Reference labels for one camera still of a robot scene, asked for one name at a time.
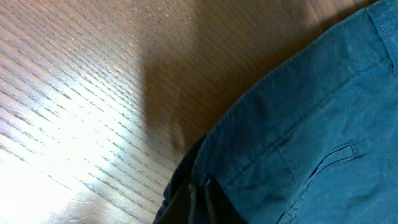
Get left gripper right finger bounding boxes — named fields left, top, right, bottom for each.
left=204, top=177, right=246, bottom=224

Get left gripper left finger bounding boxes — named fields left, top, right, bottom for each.
left=154, top=179, right=195, bottom=224

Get navy blue shorts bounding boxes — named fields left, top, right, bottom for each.
left=154, top=1, right=397, bottom=223

